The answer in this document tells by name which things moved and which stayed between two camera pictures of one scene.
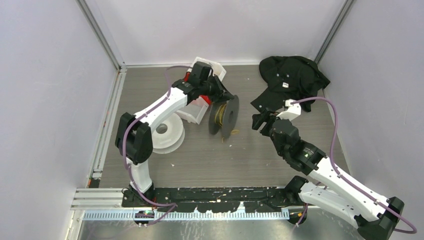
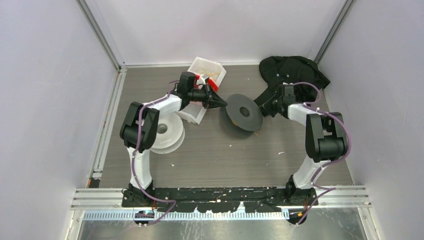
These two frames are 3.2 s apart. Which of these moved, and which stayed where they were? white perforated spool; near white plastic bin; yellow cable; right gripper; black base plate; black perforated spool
Moved: right gripper; yellow cable; black perforated spool
Stayed: black base plate; white perforated spool; near white plastic bin
